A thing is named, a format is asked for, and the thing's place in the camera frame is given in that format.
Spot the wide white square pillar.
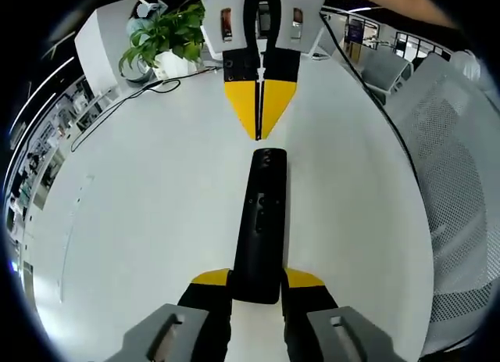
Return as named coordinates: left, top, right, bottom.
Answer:
left=73, top=0, right=138, bottom=101

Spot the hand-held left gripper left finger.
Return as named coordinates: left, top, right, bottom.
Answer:
left=103, top=267, right=234, bottom=362

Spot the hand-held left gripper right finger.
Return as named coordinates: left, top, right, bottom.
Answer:
left=280, top=267, right=403, bottom=362

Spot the black remote control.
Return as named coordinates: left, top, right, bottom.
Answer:
left=230, top=146, right=290, bottom=306

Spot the dark grey round object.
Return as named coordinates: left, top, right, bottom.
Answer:
left=120, top=60, right=153, bottom=84

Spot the white table socket panel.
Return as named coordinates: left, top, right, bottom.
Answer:
left=58, top=174, right=97, bottom=304

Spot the green potted plant white pot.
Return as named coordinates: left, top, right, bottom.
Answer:
left=119, top=4, right=206, bottom=81

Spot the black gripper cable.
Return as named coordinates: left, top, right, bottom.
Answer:
left=319, top=10, right=429, bottom=238

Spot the white mesh office chair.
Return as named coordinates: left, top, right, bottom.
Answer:
left=384, top=48, right=500, bottom=349

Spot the black table cable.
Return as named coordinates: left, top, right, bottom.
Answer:
left=70, top=66, right=220, bottom=152

